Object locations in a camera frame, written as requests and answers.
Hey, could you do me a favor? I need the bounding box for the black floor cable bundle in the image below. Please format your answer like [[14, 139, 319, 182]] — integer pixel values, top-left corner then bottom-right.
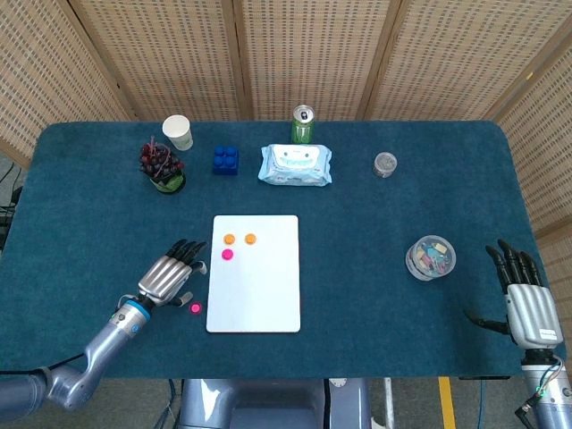
[[0, 163, 23, 238]]

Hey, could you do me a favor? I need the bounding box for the light blue wet wipes pack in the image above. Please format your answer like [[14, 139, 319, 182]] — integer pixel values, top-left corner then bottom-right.
[[257, 143, 334, 188]]

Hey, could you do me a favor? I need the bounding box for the white table leg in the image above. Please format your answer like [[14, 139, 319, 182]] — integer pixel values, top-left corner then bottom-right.
[[383, 377, 397, 429]]

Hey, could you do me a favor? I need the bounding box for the dark purple grape bunch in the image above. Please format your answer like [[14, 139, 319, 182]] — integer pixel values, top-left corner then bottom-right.
[[139, 136, 186, 181]]

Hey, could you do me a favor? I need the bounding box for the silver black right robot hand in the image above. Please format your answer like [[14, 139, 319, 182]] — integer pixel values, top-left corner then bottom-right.
[[464, 239, 564, 349]]

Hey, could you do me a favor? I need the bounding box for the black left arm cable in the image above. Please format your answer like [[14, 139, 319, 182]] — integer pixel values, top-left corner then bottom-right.
[[0, 353, 87, 375]]

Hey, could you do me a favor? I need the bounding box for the woven bamboo folding screen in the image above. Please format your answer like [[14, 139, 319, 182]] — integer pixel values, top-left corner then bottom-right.
[[0, 0, 572, 314]]

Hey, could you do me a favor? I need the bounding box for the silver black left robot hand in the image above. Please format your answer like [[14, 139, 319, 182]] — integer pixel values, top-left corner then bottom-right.
[[137, 239, 209, 309]]

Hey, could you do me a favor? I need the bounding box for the green drink can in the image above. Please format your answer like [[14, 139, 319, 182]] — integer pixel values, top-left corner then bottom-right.
[[291, 105, 316, 145]]

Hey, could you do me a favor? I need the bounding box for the white magnetic whiteboard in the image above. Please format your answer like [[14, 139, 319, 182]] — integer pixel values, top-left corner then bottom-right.
[[206, 214, 302, 334]]

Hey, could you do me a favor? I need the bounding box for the white paper cup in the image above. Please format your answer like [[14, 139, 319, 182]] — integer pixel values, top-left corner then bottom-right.
[[161, 114, 195, 152]]

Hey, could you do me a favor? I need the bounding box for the large clear binder clip jar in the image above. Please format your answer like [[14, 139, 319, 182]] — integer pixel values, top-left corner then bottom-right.
[[405, 234, 458, 282]]

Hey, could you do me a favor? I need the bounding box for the grey robot torso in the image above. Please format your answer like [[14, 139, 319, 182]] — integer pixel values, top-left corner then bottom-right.
[[178, 378, 372, 429]]

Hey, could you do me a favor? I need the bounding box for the teal table cloth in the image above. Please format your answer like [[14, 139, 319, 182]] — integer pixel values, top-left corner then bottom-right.
[[0, 120, 568, 381]]

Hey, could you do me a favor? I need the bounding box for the small clear paper clip jar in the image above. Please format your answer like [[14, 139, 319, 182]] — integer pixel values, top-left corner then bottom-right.
[[373, 151, 399, 179]]

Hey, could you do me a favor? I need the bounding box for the blue building block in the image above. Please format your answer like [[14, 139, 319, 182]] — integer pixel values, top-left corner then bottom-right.
[[211, 146, 240, 178]]

